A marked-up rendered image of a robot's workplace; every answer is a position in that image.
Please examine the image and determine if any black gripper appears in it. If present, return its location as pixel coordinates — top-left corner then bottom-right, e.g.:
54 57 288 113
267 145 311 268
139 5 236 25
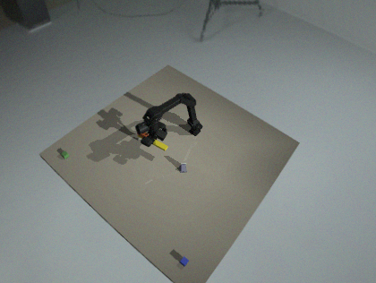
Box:
141 121 166 147

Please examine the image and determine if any yellow bar with red end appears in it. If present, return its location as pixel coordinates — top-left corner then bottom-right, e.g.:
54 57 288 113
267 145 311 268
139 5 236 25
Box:
137 133 168 150

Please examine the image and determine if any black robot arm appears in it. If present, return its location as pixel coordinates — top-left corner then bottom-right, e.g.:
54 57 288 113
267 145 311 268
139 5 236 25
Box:
135 93 203 141

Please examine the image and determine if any small blue cube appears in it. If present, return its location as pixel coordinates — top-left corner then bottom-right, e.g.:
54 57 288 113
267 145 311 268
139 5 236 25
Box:
180 257 189 267

